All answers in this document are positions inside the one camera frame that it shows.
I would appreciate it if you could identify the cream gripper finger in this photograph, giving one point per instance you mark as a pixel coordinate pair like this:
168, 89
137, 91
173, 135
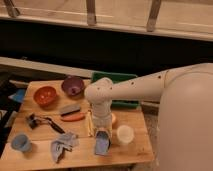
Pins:
110, 135
94, 132

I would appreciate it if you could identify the yellow banana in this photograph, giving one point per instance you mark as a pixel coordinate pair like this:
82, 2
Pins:
89, 124

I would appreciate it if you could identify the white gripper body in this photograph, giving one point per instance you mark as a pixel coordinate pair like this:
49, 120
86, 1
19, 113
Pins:
102, 119

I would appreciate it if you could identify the orange carrot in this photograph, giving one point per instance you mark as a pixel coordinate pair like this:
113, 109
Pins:
73, 117

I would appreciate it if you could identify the blue grey cloth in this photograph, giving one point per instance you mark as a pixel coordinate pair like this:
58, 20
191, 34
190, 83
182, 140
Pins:
65, 141

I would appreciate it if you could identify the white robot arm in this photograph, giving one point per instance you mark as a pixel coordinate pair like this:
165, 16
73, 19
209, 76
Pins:
185, 119

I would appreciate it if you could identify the blue sponge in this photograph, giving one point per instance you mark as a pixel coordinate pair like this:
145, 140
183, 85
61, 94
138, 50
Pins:
102, 143

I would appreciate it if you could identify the purple bowl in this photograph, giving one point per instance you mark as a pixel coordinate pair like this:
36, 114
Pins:
72, 85

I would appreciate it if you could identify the black can opener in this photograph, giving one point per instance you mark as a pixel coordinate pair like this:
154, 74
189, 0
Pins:
35, 120

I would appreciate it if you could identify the blue object left of table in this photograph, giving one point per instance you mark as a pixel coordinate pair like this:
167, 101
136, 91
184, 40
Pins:
18, 96

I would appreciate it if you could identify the green plastic tray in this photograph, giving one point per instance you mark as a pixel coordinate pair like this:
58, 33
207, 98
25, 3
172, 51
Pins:
116, 78

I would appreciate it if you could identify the orange bowl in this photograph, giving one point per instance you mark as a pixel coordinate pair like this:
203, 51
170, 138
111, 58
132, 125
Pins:
45, 96

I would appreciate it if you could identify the white plastic cup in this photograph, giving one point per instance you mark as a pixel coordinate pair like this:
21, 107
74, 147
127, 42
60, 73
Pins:
125, 134

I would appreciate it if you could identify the blue plastic cup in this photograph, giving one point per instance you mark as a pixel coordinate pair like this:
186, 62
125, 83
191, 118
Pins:
21, 143

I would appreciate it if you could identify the orange fruit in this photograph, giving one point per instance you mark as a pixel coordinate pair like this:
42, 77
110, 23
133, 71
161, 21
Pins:
114, 119

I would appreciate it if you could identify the wooden table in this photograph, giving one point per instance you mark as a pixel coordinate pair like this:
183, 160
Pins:
138, 151

